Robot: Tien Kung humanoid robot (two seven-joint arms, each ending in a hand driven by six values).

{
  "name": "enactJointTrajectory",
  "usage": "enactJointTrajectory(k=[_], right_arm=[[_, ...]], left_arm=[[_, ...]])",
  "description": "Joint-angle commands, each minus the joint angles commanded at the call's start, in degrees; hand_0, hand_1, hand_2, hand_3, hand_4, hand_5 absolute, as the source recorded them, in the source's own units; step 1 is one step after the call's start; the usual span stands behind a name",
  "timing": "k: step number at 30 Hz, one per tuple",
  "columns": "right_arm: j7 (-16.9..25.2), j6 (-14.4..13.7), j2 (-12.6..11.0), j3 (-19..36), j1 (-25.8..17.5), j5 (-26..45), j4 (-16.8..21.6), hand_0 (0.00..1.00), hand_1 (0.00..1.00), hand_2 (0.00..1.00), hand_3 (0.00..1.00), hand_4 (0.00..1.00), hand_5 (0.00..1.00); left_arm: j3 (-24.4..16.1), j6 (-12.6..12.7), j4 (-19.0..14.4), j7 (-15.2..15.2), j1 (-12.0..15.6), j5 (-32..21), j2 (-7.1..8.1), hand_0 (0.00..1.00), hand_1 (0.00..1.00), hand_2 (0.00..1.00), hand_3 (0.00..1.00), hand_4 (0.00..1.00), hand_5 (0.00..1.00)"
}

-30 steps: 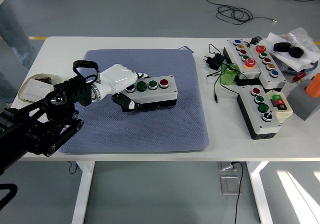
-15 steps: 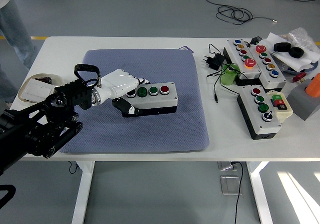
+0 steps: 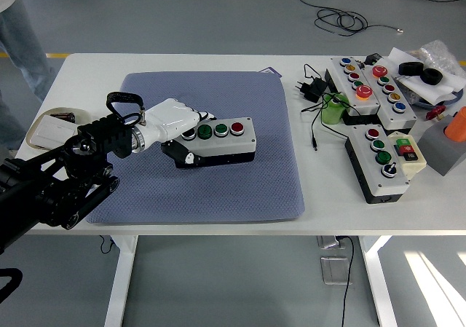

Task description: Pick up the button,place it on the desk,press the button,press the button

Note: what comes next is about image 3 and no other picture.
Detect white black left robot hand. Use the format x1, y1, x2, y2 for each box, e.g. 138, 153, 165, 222
140, 98, 217, 170

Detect four-button grey control box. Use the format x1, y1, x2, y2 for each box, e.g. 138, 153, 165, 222
181, 117, 258, 168
344, 124, 411, 205

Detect five-button box glowing stop button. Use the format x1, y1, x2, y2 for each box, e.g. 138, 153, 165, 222
325, 57, 382, 126

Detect five-button box red mushroom button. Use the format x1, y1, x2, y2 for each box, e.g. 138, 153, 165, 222
360, 63, 419, 131

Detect blue-grey textured mat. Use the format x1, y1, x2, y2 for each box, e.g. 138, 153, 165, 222
86, 71, 306, 225

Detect dark small part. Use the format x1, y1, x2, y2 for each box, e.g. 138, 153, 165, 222
49, 111, 77, 124

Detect purple card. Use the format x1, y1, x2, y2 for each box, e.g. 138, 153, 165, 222
258, 66, 284, 79

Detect black power adapter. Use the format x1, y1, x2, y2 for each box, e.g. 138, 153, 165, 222
293, 77, 328, 103

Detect green plastic cylinder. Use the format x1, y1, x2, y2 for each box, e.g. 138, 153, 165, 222
320, 91, 351, 126

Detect person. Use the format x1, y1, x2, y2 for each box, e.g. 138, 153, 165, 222
0, 0, 58, 151

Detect white table leg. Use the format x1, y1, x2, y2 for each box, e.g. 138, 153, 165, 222
104, 235, 139, 327
358, 235, 400, 327

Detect metal floor socket plate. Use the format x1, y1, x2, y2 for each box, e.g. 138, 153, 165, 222
316, 235, 345, 250
320, 256, 353, 286

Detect red knob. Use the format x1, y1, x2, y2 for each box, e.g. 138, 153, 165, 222
425, 105, 447, 121

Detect grey block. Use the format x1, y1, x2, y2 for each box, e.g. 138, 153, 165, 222
416, 114, 466, 177

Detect clear plastic bag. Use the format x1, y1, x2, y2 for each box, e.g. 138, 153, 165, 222
407, 39, 462, 76

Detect orange cylinder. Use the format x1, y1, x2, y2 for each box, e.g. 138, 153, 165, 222
443, 106, 466, 142

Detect blue round plate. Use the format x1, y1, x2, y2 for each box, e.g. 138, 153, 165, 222
398, 82, 465, 109

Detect white wall switch panel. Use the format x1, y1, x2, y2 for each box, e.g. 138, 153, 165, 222
28, 117, 79, 149

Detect thin black cable loop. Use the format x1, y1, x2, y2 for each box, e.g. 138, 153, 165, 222
98, 234, 121, 254

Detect black adapter cable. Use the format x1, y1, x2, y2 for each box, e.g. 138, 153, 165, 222
300, 63, 354, 151

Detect coiled black floor cable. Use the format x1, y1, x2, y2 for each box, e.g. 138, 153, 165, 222
295, 0, 405, 36

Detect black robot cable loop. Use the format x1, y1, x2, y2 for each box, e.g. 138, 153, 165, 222
0, 267, 23, 303

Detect black hanging power cable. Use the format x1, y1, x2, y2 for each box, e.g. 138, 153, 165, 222
334, 235, 356, 327

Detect black rubber ring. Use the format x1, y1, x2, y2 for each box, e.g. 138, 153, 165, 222
422, 68, 443, 86
398, 61, 425, 76

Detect cream switch box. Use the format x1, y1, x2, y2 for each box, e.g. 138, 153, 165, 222
387, 130, 427, 181

